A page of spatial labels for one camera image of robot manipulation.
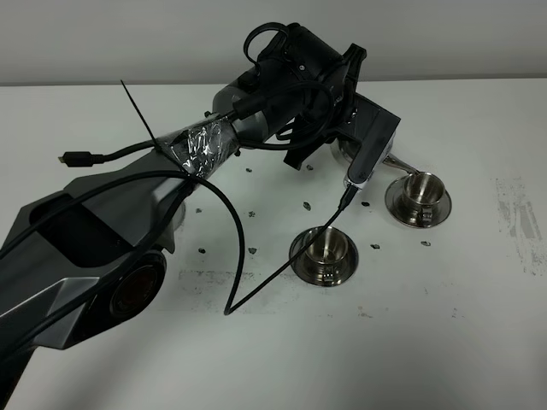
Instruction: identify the steel teapot coaster plate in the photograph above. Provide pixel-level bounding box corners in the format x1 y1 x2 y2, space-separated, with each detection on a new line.
171 202 185 231

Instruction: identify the left black camera cable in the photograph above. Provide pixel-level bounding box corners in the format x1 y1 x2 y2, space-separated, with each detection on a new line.
0 23 364 317

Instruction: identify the black cable tie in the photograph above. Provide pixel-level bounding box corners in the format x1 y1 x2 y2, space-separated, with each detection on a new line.
120 79 162 154

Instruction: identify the far stainless steel teacup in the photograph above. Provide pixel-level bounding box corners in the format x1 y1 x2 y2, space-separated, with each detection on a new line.
402 172 446 223

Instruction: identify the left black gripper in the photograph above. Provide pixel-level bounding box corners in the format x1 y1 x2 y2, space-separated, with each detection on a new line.
256 23 368 169

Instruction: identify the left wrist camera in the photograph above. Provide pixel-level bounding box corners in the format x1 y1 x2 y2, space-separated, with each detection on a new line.
337 94 401 189

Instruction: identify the near stainless steel teacup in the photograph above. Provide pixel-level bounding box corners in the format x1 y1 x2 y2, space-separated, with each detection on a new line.
303 226 350 286

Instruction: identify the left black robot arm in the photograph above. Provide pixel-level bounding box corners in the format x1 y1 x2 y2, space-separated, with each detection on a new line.
1 23 367 376

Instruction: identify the far stainless steel saucer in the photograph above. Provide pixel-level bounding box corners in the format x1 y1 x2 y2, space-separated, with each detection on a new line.
385 175 452 229

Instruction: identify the stainless steel teacup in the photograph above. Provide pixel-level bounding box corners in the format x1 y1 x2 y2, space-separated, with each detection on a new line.
303 226 350 286
402 172 446 223

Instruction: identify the stainless steel teapot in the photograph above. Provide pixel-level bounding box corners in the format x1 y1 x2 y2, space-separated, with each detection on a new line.
330 133 419 174

